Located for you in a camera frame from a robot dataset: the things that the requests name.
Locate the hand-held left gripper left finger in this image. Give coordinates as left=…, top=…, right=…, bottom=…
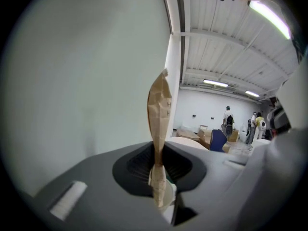
left=31, top=140, right=174, bottom=231

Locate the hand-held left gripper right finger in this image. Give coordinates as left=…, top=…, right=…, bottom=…
left=163, top=141, right=253, bottom=231

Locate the small beige object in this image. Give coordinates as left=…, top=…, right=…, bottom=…
left=147, top=67, right=173, bottom=209

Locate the blue chair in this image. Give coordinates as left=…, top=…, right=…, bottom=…
left=209, top=128, right=228, bottom=151

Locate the large cardboard box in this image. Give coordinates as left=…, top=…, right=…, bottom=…
left=177, top=128, right=212, bottom=150

